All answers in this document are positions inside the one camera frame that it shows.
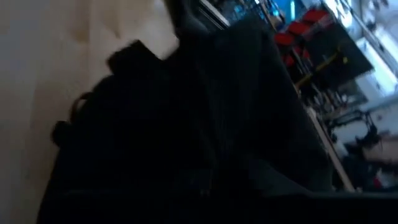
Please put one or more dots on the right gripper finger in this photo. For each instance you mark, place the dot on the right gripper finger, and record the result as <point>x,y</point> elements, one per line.
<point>273,180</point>

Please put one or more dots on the black backpack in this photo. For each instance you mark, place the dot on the black backpack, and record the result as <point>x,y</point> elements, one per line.
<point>186,124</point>

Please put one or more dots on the black robot workstation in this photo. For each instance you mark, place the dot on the black robot workstation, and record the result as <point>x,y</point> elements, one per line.
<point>357,124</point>

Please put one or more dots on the red crate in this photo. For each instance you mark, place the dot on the red crate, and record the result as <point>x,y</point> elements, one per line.
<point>314,15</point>
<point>298,28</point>
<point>283,39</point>

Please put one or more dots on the black room divider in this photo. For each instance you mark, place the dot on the black room divider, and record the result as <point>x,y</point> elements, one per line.
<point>339,53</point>

